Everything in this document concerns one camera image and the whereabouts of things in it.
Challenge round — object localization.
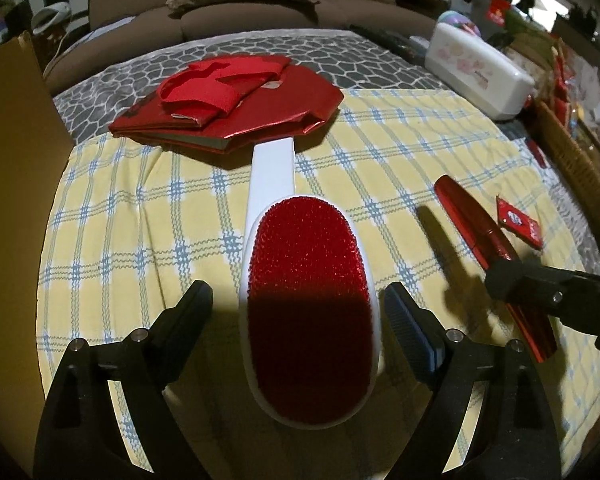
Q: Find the white tissue box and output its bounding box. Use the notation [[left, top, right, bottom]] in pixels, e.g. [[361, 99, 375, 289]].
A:
[[425, 23, 534, 122]]

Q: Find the grey pebble pattern mat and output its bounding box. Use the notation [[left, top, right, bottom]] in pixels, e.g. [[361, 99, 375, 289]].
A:
[[53, 29, 445, 144]]

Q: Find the red envelope stack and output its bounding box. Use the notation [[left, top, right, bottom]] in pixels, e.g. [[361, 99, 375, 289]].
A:
[[434, 174, 557, 363]]

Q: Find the wicker basket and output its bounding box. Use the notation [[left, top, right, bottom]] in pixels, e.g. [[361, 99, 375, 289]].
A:
[[535, 102, 600, 238]]

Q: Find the cardboard box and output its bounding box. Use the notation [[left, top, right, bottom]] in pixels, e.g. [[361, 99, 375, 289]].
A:
[[0, 34, 73, 479]]

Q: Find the yellow plaid cloth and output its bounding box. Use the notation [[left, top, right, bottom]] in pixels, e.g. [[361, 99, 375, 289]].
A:
[[36, 89, 600, 479]]

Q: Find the red ketchup packet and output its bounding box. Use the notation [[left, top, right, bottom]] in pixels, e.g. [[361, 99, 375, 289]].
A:
[[496, 196, 544, 250]]

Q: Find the brown sofa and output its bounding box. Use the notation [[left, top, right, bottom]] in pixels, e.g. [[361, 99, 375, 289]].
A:
[[44, 0, 434, 94]]

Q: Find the white red lint brush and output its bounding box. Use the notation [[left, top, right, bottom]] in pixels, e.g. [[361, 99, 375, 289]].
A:
[[239, 138, 381, 430]]

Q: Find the red gift bag pile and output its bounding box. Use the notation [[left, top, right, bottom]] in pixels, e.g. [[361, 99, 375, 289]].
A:
[[109, 54, 343, 153]]

